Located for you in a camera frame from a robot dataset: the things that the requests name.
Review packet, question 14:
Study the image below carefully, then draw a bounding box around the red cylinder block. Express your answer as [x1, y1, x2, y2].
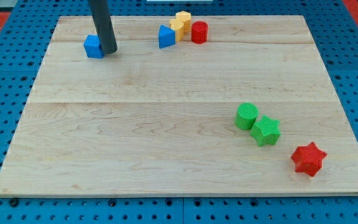
[191, 21, 209, 44]

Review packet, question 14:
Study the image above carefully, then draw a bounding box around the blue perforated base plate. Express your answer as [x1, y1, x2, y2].
[0, 1, 358, 223]

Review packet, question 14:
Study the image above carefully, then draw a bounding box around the yellow hexagon block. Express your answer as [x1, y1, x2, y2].
[175, 11, 191, 33]

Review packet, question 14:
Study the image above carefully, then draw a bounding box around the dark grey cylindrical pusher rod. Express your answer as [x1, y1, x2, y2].
[88, 0, 118, 54]

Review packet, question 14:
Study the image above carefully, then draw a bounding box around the green cylinder block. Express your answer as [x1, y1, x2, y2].
[234, 103, 259, 130]

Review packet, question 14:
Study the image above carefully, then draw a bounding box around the light wooden board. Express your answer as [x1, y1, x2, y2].
[0, 16, 358, 198]

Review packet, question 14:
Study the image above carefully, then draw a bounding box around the green star block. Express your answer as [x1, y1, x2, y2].
[250, 115, 281, 147]

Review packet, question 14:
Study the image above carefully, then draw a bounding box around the blue cube block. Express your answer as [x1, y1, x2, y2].
[83, 35, 104, 58]

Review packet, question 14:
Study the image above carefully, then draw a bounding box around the yellow heart block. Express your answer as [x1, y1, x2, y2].
[169, 19, 185, 42]

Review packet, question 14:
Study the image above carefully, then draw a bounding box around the red star block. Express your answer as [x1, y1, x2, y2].
[291, 142, 328, 177]

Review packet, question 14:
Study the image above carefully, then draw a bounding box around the blue triangle block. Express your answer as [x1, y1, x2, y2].
[158, 25, 176, 49]

